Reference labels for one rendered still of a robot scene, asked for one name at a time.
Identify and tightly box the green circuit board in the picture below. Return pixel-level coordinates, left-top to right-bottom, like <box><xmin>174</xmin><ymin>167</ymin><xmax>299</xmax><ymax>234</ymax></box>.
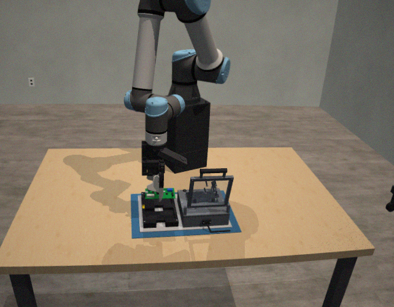
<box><xmin>145</xmin><ymin>188</ymin><xmax>176</xmax><ymax>199</ymax></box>

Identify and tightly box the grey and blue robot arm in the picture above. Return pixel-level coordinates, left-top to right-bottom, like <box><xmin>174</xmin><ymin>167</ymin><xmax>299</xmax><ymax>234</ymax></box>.
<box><xmin>124</xmin><ymin>0</ymin><xmax>230</xmax><ymax>146</ymax></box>

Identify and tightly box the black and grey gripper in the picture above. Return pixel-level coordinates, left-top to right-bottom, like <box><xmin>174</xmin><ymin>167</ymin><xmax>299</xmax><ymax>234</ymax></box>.
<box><xmin>142</xmin><ymin>141</ymin><xmax>166</xmax><ymax>202</ymax></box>

